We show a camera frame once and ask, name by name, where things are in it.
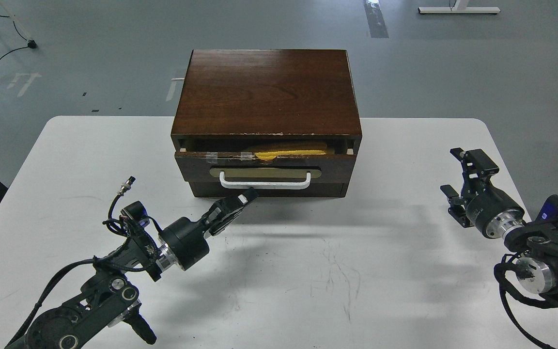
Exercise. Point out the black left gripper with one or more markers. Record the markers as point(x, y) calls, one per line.
point(183, 241)

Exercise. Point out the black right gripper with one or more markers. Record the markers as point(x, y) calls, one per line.
point(489, 209)

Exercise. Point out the wooden drawer with white handle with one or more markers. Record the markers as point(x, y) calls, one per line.
point(216, 166)

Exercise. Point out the yellow corn cob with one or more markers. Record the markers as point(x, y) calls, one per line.
point(270, 151)

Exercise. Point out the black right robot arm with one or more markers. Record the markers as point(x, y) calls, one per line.
point(529, 272)

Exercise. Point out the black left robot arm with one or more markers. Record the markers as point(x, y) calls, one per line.
point(108, 297)

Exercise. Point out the dark wooden drawer cabinet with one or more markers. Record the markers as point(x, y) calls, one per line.
point(284, 94)

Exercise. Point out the white desk foot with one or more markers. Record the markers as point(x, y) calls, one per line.
point(459, 7)

